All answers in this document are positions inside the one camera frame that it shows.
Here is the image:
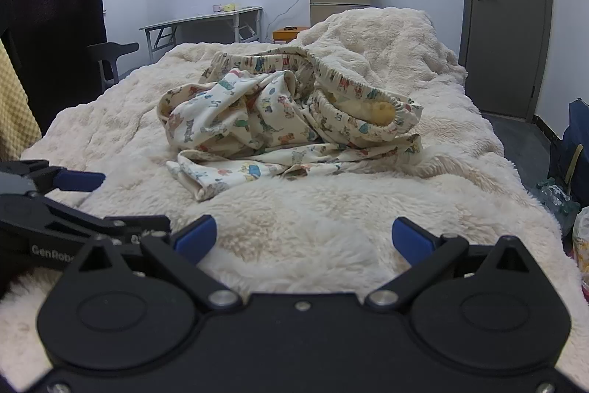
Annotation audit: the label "pack of water bottles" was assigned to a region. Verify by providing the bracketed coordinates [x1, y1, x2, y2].
[536, 179, 581, 219]

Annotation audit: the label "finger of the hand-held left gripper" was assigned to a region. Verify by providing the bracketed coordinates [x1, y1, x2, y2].
[0, 190, 172, 244]
[0, 159, 107, 197]

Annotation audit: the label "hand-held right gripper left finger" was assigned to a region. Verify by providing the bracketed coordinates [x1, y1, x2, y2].
[69, 214, 244, 315]

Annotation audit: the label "orange box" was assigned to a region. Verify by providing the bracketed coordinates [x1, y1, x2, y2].
[271, 25, 310, 44]

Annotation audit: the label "white plastic bag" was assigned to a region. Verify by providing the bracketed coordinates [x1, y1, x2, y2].
[572, 206, 589, 274]

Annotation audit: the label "cream fluffy blanket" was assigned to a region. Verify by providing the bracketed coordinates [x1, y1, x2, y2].
[0, 6, 587, 380]

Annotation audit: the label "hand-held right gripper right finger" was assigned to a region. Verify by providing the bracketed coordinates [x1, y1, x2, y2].
[366, 217, 535, 312]

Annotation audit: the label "cream cartoon print pants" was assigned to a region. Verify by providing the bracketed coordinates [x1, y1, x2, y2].
[156, 45, 424, 203]

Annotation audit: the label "white fridge power cable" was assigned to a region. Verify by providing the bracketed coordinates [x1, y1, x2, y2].
[264, 0, 310, 41]

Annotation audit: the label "dark blue bag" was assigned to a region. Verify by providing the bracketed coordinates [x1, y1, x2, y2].
[547, 98, 589, 210]

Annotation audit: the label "grey chair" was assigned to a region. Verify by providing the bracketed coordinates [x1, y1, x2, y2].
[87, 42, 140, 94]

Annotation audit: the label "grey door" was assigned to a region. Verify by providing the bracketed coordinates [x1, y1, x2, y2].
[458, 0, 554, 120]

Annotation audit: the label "white folding table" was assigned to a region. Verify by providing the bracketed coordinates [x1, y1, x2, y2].
[139, 6, 264, 64]

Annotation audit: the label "yellow waffle towel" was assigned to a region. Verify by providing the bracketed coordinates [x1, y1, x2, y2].
[0, 38, 42, 161]

